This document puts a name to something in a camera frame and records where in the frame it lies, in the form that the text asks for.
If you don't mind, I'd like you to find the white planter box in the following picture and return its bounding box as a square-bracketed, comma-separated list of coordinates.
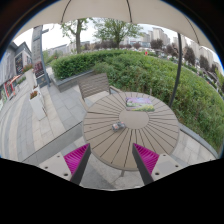
[29, 88, 47, 120]

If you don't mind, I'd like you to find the brown slatted patio chair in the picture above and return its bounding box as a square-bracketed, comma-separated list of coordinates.
[77, 73, 121, 110]

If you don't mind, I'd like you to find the round slatted patio table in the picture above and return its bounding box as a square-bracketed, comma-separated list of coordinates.
[83, 92, 179, 171]

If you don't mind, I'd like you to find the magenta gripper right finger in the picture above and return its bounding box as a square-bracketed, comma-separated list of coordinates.
[131, 142, 183, 186]

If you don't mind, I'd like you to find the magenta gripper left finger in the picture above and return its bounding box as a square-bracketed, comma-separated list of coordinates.
[39, 143, 92, 186]

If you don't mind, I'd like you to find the tall advertising sign pillar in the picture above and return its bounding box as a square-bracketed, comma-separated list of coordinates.
[31, 25, 50, 87]

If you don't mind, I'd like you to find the dark umbrella pole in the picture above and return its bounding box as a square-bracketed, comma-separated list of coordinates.
[168, 33, 184, 108]

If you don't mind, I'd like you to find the beige patio umbrella canopy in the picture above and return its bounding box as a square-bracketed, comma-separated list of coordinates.
[15, 0, 214, 50]

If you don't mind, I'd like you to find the green trimmed hedge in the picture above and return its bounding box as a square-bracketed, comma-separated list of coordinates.
[51, 50, 224, 149]

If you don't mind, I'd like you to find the grey stone planter wall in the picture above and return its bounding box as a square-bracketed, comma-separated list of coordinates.
[51, 70, 95, 92]

